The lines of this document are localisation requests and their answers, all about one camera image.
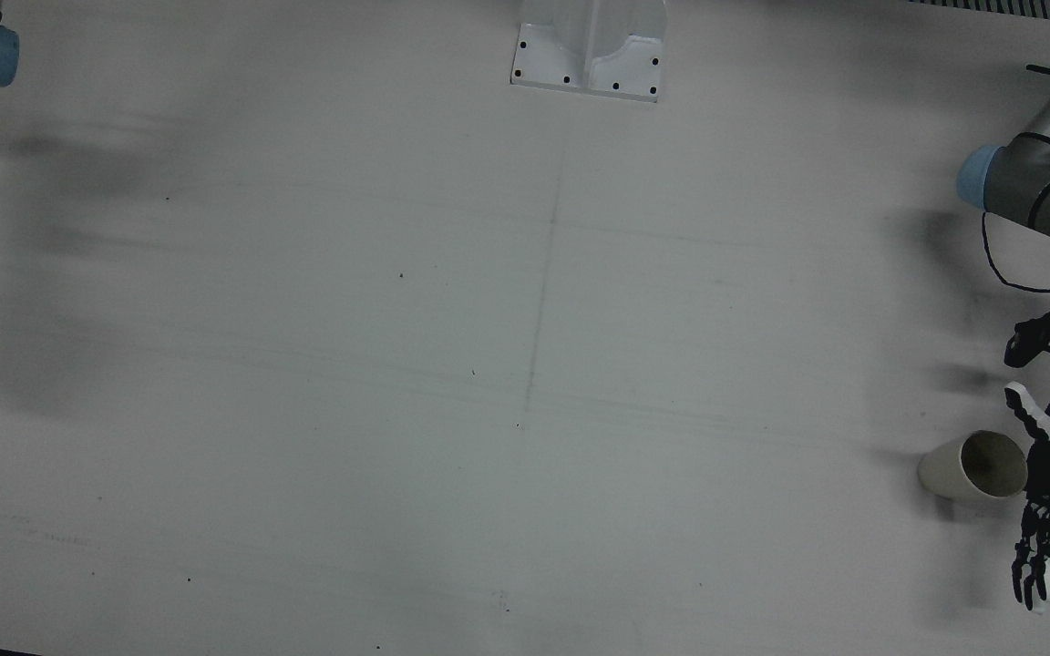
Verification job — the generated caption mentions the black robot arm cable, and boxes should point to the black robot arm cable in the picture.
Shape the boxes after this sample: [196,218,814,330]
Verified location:
[981,27,1050,297]

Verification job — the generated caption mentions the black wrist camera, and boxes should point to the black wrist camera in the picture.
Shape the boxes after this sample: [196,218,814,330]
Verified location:
[1004,314,1050,368]

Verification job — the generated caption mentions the beige paper cup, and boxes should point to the beige paper cup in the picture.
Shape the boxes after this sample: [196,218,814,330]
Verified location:
[917,430,1029,509]

